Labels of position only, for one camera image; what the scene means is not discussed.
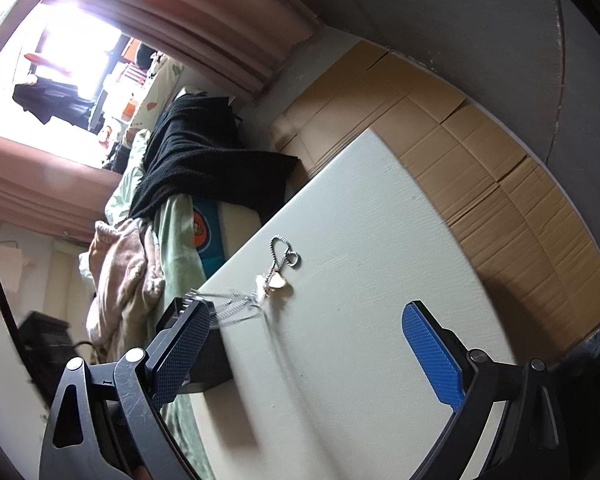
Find light green quilt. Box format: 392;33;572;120
102;129;151;223

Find mattress with blue label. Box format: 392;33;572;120
191;195;263;282

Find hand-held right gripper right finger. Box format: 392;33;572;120
401;301;579;480

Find black knitted blanket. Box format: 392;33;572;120
128;93;302;224

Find pink curtain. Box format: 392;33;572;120
0;129;127;242
92;0;327;100

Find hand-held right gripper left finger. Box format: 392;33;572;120
39;297;212;480

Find black box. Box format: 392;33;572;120
155;297;234;395

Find pink fleece blanket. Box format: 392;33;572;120
84;217;167;363

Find dark box-shaped object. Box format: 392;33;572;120
18;311;75;363

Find silver heart pendant necklace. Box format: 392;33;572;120
200;236;302;332

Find black cable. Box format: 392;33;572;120
0;234;38;383

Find green bed sheet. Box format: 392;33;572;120
147;194;218;480

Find dark hanging garment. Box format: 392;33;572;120
11;77;102;129

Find flattened cardboard sheets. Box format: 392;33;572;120
269;39;600;363

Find floral window seat cushion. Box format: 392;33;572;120
129;55;187;131

